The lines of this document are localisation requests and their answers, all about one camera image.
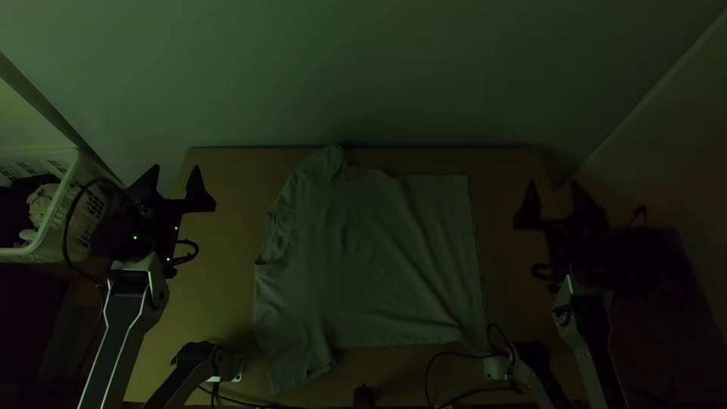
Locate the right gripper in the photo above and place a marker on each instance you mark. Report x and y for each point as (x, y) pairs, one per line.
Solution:
(571, 244)

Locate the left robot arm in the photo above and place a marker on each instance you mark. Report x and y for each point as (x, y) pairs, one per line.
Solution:
(128, 309)

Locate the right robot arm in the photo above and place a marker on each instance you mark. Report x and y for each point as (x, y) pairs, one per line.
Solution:
(571, 307)

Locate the white laundry basket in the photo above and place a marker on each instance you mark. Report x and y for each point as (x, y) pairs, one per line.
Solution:
(62, 196)

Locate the grey t-shirt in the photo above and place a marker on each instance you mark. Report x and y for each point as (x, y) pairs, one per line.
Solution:
(363, 261)

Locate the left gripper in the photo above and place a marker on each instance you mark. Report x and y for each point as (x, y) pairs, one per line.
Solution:
(167, 224)

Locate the heap of clothes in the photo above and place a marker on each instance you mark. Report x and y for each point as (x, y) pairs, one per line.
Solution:
(41, 205)

